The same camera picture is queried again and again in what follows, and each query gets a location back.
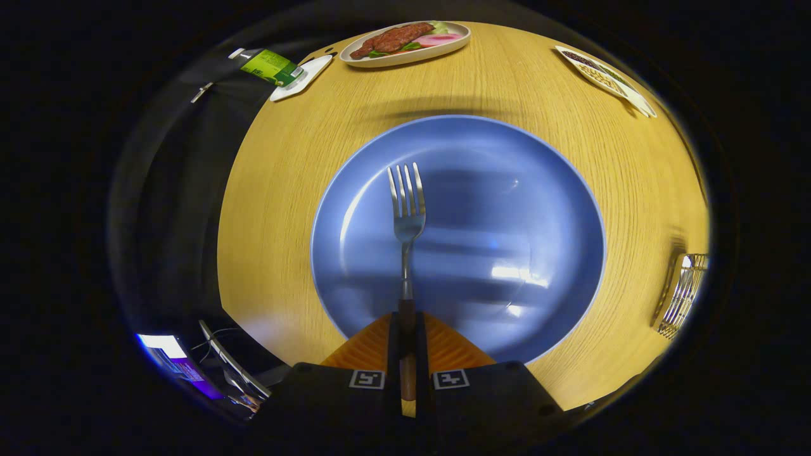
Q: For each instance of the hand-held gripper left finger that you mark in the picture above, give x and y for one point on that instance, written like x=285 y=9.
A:
x=393 y=345

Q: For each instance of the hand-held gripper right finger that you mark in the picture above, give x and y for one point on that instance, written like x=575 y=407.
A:
x=421 y=345

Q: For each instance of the blue round plate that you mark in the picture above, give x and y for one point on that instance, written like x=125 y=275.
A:
x=507 y=190

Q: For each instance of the computer monitor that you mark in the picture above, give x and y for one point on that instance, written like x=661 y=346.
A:
x=180 y=367

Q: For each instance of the white oval food plate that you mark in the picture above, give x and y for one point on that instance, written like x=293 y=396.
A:
x=380 y=61

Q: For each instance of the white square coaster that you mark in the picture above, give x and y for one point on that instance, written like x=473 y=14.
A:
x=310 y=69

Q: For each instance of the green label plastic bottle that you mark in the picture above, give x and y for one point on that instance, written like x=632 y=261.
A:
x=272 y=66

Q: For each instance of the brown steak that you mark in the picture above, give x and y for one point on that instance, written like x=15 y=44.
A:
x=393 y=39

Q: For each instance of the pink ham slice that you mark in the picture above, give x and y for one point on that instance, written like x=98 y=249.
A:
x=437 y=39

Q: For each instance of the silver clip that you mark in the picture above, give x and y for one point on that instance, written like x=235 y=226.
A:
x=201 y=92

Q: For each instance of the white divided bean dish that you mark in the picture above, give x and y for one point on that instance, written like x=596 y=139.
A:
x=608 y=79

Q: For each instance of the white frame office chair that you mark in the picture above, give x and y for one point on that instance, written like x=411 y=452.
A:
x=234 y=367

